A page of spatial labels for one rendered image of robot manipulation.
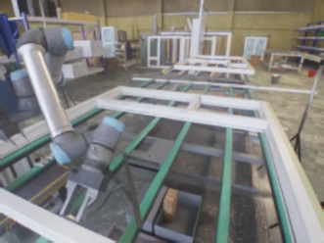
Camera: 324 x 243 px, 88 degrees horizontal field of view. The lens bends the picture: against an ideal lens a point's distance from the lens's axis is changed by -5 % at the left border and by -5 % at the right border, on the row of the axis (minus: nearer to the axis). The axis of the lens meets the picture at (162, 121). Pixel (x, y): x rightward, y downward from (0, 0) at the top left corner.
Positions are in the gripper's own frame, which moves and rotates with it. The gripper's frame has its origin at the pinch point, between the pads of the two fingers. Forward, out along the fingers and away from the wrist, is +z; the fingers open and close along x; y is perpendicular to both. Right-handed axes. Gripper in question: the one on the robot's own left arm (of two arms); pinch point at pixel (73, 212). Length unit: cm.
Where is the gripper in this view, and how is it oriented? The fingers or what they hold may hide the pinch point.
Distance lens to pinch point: 67.7
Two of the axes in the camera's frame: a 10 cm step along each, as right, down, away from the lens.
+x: 9.4, 1.5, -3.2
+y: -2.0, -5.1, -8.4
